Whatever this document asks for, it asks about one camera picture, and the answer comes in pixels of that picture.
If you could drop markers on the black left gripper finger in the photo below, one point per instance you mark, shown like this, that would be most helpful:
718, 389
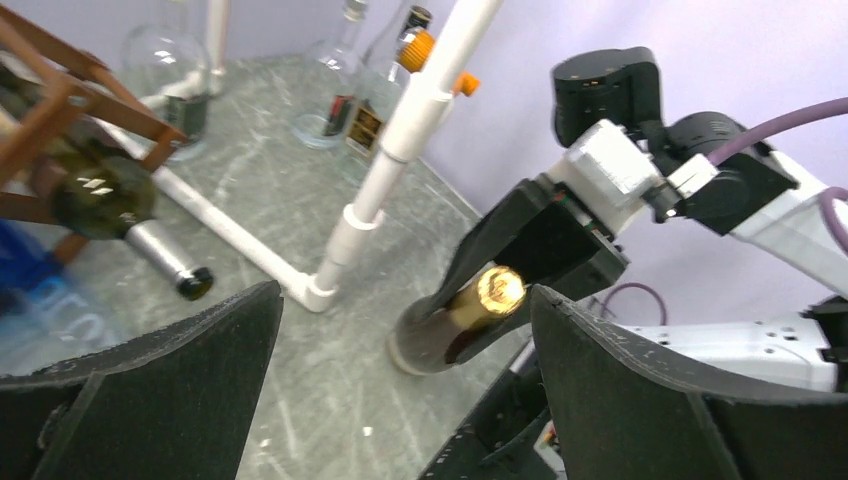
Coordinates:
175, 403

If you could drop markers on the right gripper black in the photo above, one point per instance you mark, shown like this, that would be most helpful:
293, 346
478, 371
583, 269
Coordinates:
623, 406

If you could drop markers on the dark bottle gold cap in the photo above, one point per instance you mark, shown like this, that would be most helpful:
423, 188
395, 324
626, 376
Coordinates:
423, 343

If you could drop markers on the green wine bottle silver cap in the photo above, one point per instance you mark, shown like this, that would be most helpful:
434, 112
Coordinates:
99, 191

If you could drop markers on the clear bottle black cap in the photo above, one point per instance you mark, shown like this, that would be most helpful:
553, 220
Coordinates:
382, 82

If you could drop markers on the wide clear jar bottle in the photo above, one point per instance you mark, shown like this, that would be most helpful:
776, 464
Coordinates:
329, 81

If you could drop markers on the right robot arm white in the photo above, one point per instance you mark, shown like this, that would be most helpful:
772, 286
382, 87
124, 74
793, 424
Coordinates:
728, 179

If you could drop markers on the blue square bottle right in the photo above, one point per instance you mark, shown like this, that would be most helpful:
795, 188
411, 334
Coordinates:
46, 317

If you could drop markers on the brown wooden wine rack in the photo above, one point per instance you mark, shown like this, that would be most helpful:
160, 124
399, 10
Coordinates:
51, 89

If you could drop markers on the standing clear flask bottle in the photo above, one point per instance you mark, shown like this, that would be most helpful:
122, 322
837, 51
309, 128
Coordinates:
169, 71

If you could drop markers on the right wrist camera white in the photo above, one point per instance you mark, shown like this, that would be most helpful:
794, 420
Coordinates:
608, 173

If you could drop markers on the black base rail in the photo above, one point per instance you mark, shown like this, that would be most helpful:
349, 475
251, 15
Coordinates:
495, 440

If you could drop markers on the white PVC pipe frame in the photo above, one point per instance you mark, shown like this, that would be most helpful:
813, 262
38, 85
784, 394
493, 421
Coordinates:
437, 76

